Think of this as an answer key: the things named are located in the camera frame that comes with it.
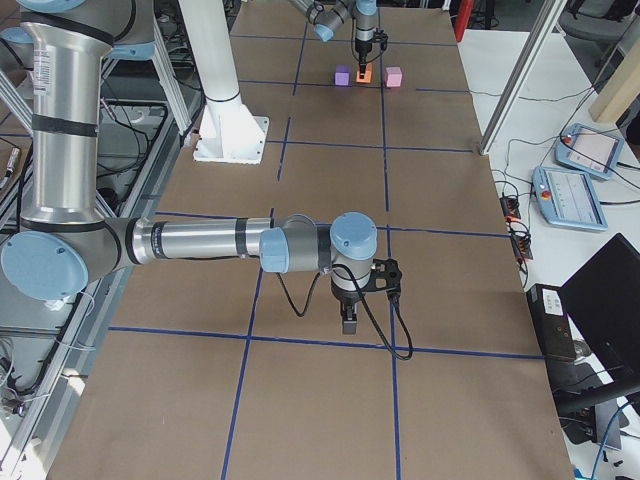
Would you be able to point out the orange block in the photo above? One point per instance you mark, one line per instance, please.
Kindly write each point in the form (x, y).
(364, 79)

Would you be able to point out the purple block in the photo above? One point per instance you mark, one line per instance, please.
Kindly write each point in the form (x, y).
(342, 76)

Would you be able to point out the pink block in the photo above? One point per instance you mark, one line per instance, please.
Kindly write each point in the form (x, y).
(393, 77)

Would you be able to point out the brown paper table mat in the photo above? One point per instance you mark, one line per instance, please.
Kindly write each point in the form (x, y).
(217, 370)

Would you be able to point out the orange black power strip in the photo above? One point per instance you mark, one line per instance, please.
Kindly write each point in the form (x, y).
(519, 232)

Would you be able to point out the black computer box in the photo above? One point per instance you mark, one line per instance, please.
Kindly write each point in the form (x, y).
(550, 323)

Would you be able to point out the far teach pendant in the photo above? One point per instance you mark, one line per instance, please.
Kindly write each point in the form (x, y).
(589, 150)

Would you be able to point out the teach pendant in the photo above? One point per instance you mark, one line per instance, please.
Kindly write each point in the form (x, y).
(589, 150)
(567, 198)

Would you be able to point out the near teach pendant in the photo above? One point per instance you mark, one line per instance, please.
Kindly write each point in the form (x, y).
(567, 198)

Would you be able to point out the black monitor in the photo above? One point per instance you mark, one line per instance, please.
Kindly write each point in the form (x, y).
(602, 300)

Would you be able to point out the wooden beam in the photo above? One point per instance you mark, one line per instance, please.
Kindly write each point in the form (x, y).
(622, 88)

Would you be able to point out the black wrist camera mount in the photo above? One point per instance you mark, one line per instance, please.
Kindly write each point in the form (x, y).
(385, 275)

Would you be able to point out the white pedestal column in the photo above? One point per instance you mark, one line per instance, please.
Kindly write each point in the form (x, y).
(228, 131)

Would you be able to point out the aluminium frame post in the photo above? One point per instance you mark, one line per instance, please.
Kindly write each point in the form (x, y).
(542, 28)

